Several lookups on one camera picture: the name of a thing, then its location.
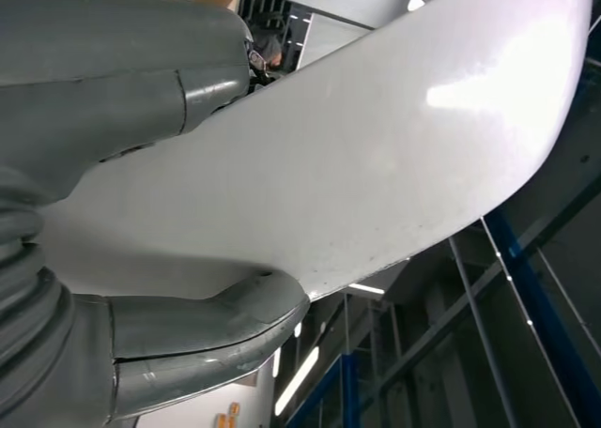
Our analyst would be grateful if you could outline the white ceiling tube light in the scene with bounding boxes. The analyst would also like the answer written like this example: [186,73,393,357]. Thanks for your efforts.
[273,345,320,418]

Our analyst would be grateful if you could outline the blue metal shelf rack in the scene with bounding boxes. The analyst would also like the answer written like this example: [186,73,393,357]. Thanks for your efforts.
[483,207,601,428]

